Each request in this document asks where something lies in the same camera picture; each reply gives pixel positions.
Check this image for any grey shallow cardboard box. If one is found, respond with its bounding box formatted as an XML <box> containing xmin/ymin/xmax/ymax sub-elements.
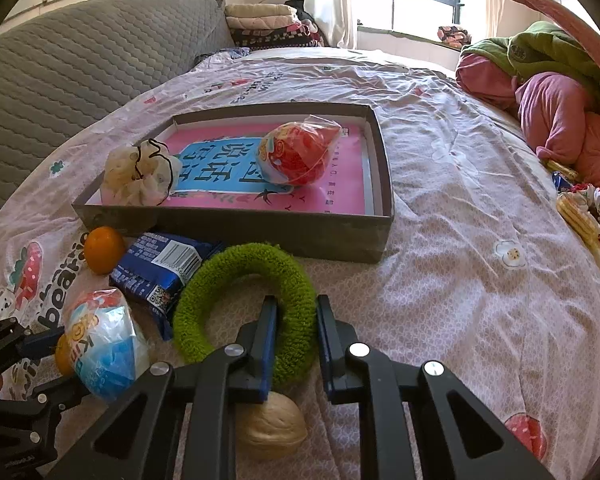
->
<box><xmin>73</xmin><ymin>102</ymin><xmax>394</xmax><ymax>263</ymax></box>

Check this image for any pink crumpled quilt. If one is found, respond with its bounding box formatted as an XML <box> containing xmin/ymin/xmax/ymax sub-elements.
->
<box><xmin>455</xmin><ymin>54</ymin><xmax>600</xmax><ymax>188</ymax></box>

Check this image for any blue surprise egg toy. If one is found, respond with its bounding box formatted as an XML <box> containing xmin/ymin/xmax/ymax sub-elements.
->
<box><xmin>64</xmin><ymin>287</ymin><xmax>150</xmax><ymax>403</ymax></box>

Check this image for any grey quilted headboard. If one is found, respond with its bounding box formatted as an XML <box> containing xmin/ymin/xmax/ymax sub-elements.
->
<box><xmin>0</xmin><ymin>0</ymin><xmax>233</xmax><ymax>209</ymax></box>

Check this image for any orange tangerine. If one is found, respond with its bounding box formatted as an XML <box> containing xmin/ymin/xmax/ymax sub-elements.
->
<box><xmin>84</xmin><ymin>226</ymin><xmax>126</xmax><ymax>275</ymax></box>
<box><xmin>54</xmin><ymin>334</ymin><xmax>74</xmax><ymax>377</ymax></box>

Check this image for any pink and blue book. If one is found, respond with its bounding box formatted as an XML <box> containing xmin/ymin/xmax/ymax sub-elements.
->
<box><xmin>152</xmin><ymin>116</ymin><xmax>373</xmax><ymax>214</ymax></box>

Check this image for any red surprise egg toy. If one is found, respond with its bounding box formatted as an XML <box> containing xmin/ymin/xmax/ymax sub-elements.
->
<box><xmin>257</xmin><ymin>115</ymin><xmax>343</xmax><ymax>188</ymax></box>

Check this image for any stack of folded blankets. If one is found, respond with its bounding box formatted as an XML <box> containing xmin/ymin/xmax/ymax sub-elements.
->
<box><xmin>225</xmin><ymin>1</ymin><xmax>327</xmax><ymax>51</ymax></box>

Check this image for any cream mesh drawstring pouch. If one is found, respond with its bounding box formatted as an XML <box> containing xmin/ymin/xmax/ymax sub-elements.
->
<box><xmin>100</xmin><ymin>139</ymin><xmax>183</xmax><ymax>206</ymax></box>

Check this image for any snack pile at bedside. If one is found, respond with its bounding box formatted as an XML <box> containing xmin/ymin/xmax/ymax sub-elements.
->
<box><xmin>545</xmin><ymin>160</ymin><xmax>600</xmax><ymax>245</ymax></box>

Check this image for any patterned item on windowsill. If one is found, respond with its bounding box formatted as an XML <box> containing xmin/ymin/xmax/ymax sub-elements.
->
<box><xmin>437</xmin><ymin>25</ymin><xmax>472</xmax><ymax>50</ymax></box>

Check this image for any walnut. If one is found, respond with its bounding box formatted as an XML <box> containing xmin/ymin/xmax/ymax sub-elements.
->
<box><xmin>235</xmin><ymin>391</ymin><xmax>308</xmax><ymax>460</ymax></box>

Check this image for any strawberry print bed sheet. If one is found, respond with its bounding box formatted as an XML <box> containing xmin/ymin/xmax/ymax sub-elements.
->
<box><xmin>0</xmin><ymin>51</ymin><xmax>600</xmax><ymax>479</ymax></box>

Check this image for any green fuzzy ring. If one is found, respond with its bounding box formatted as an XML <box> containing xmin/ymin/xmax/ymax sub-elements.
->
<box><xmin>172</xmin><ymin>242</ymin><xmax>319</xmax><ymax>389</ymax></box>

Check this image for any green blanket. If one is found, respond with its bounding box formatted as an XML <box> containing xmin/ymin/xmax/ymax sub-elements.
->
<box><xmin>460</xmin><ymin>21</ymin><xmax>600</xmax><ymax>107</ymax></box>

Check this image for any blue snack packet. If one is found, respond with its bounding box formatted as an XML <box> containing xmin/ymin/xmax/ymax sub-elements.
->
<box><xmin>109</xmin><ymin>232</ymin><xmax>224</xmax><ymax>340</ymax></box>

